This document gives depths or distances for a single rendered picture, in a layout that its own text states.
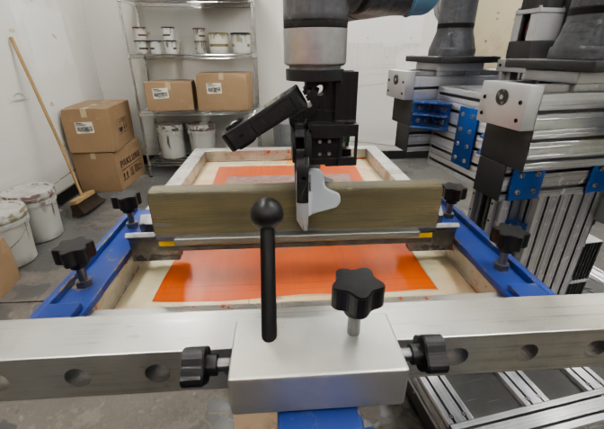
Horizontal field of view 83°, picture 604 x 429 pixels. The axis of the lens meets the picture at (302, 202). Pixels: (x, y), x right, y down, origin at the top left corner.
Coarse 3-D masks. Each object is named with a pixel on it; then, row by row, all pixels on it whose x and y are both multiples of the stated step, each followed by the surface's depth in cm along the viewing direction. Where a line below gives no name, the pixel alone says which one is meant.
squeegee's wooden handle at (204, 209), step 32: (160, 192) 46; (192, 192) 46; (224, 192) 46; (256, 192) 46; (288, 192) 47; (352, 192) 47; (384, 192) 48; (416, 192) 48; (160, 224) 47; (192, 224) 48; (224, 224) 48; (288, 224) 49; (320, 224) 49; (352, 224) 49; (384, 224) 50; (416, 224) 50
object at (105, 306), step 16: (192, 160) 97; (208, 160) 108; (224, 160) 108; (240, 160) 108; (256, 160) 109; (272, 160) 109; (368, 160) 108; (384, 160) 97; (176, 176) 85; (192, 176) 90; (384, 176) 92; (400, 176) 85; (448, 256) 58; (464, 256) 52; (128, 272) 51; (464, 272) 53; (112, 288) 46; (480, 288) 48; (96, 304) 42; (112, 304) 46; (240, 304) 42; (256, 304) 42; (288, 304) 42; (304, 304) 42; (320, 304) 42
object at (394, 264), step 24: (288, 168) 102; (336, 168) 102; (312, 264) 56; (336, 264) 56; (360, 264) 56; (384, 264) 56; (408, 264) 56; (312, 288) 51; (408, 288) 51; (432, 288) 51
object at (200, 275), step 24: (240, 168) 102; (264, 168) 102; (192, 264) 56; (216, 264) 56; (240, 264) 56; (288, 264) 56; (168, 288) 51; (192, 288) 51; (216, 288) 51; (240, 288) 51; (288, 288) 51
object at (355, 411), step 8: (328, 408) 25; (336, 408) 25; (344, 408) 25; (352, 408) 25; (280, 416) 24; (288, 416) 24; (296, 416) 24; (304, 416) 24; (312, 416) 24; (320, 416) 24; (328, 416) 24; (336, 416) 24; (344, 416) 24; (352, 416) 24; (360, 416) 24; (280, 424) 24; (288, 424) 24; (296, 424) 24; (304, 424) 24; (312, 424) 24; (320, 424) 24; (328, 424) 24; (336, 424) 24; (344, 424) 24; (352, 424) 24; (360, 424) 24
